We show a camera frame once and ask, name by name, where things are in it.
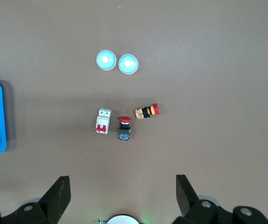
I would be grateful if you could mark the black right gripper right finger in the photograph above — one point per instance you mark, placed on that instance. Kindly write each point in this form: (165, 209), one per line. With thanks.
(194, 210)

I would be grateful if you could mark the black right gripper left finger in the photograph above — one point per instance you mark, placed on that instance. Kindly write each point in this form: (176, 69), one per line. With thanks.
(52, 200)

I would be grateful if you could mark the blue dome bell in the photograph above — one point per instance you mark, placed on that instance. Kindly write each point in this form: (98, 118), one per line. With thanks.
(105, 60)
(128, 64)

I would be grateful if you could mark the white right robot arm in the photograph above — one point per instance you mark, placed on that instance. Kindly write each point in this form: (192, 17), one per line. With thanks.
(122, 220)

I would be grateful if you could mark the white red circuit breaker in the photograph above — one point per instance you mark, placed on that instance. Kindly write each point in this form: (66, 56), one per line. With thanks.
(103, 121)

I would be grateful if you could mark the red mushroom emergency stop button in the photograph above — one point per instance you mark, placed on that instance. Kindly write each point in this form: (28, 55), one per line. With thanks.
(124, 128)

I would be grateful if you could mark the orange red push button switch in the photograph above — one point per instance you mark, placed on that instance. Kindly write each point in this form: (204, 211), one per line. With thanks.
(146, 112)

